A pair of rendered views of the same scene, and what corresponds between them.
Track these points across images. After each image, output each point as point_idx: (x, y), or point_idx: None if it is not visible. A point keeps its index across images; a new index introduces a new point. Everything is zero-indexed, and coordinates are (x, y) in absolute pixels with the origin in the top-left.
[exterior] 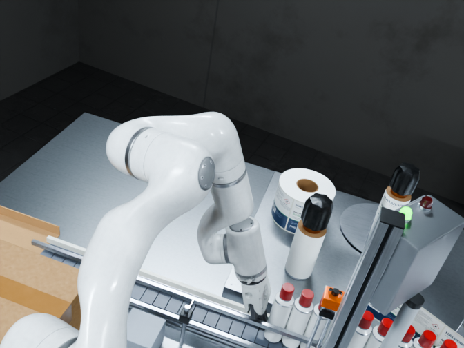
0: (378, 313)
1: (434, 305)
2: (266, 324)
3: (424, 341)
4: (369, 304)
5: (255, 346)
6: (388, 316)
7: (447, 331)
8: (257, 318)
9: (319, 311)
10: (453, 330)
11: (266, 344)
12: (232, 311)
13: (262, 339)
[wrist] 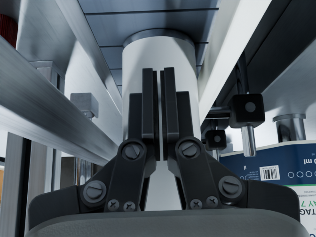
0: (259, 165)
1: (307, 139)
2: (99, 161)
3: None
4: (277, 166)
5: (69, 18)
6: (248, 174)
7: None
8: (128, 119)
9: None
10: (264, 145)
11: (106, 44)
12: (14, 120)
13: (120, 30)
